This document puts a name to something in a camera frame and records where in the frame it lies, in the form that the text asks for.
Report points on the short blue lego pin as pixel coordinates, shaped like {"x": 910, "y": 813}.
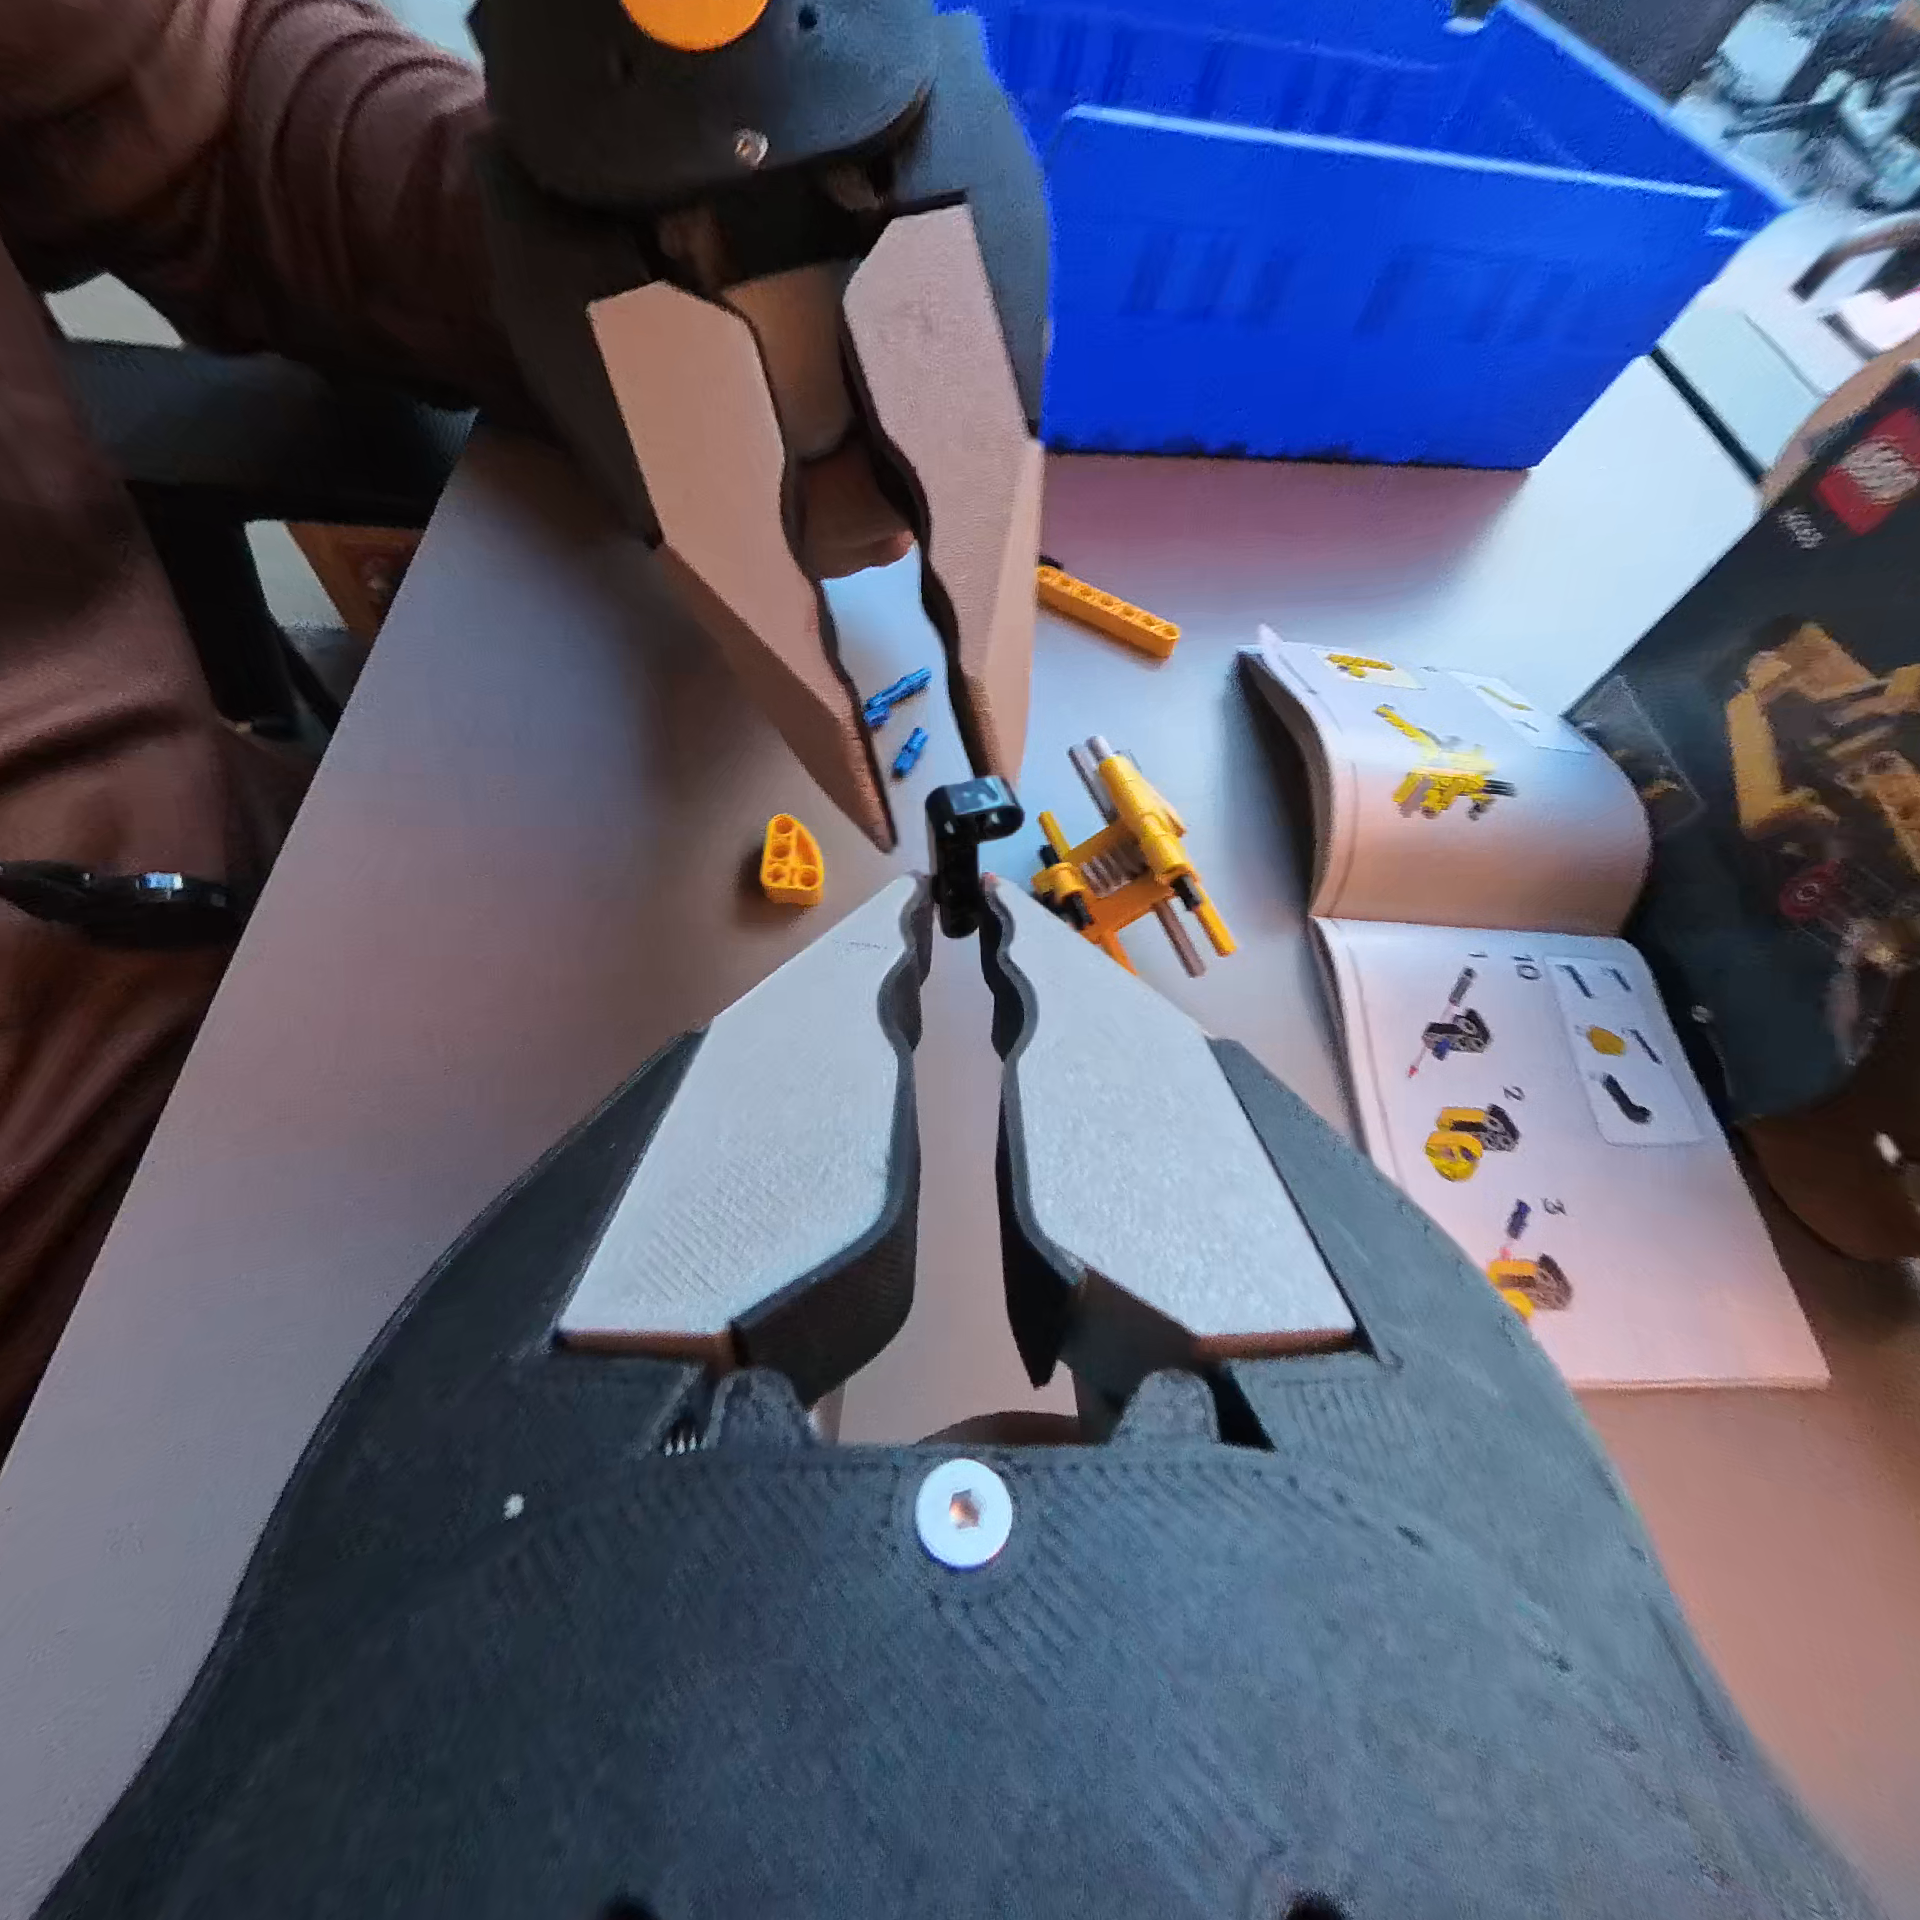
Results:
{"x": 910, "y": 753}

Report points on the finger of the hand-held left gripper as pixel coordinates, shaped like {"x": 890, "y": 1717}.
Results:
{"x": 706, "y": 485}
{"x": 960, "y": 448}

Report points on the blue plastic crate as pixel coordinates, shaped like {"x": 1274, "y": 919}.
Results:
{"x": 1349, "y": 302}

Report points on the background chair armrest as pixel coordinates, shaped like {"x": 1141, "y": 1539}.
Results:
{"x": 1860, "y": 248}

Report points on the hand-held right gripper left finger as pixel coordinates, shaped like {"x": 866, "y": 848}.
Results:
{"x": 769, "y": 1172}

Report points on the black angled lego beam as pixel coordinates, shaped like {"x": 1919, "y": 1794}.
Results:
{"x": 960, "y": 837}

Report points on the lego instruction booklet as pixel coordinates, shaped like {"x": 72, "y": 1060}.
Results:
{"x": 1649, "y": 1248}

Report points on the black lego box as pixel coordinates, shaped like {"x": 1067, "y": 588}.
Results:
{"x": 1800, "y": 782}

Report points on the person's left forearm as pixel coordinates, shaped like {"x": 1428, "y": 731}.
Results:
{"x": 268, "y": 198}

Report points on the black office chair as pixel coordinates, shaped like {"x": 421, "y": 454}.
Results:
{"x": 227, "y": 438}

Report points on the small yellow curved lego piece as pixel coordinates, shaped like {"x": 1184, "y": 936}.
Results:
{"x": 791, "y": 869}

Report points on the long blue lego pin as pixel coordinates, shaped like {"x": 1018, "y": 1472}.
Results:
{"x": 890, "y": 697}

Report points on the brown wooden panel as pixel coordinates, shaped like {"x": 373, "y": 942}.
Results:
{"x": 359, "y": 576}

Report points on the person's brown clothing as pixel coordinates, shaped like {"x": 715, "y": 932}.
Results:
{"x": 91, "y": 1055}

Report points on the yellow lego assembly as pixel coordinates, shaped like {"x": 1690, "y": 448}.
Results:
{"x": 1118, "y": 874}

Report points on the long yellow lego beam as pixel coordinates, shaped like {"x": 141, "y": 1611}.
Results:
{"x": 1109, "y": 619}

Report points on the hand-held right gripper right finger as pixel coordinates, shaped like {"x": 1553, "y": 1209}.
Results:
{"x": 1169, "y": 1187}

